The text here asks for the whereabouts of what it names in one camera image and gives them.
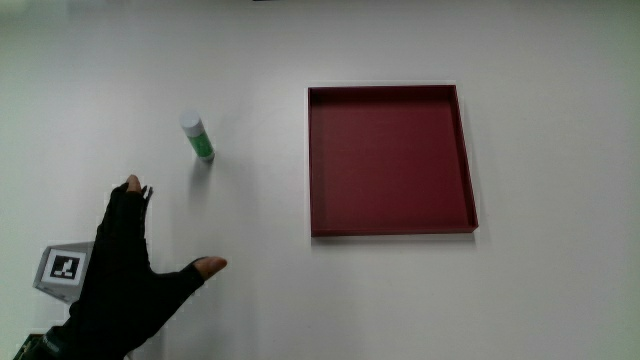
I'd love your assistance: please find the person's left hand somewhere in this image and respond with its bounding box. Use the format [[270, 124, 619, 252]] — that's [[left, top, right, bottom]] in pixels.
[[32, 174, 229, 360]]

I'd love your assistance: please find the green white glue stick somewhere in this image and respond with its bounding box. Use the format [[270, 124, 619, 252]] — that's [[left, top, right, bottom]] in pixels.
[[178, 109, 217, 163]]

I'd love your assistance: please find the dark red square tray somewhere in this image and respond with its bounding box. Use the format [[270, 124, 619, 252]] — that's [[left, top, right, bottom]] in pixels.
[[306, 84, 480, 238]]

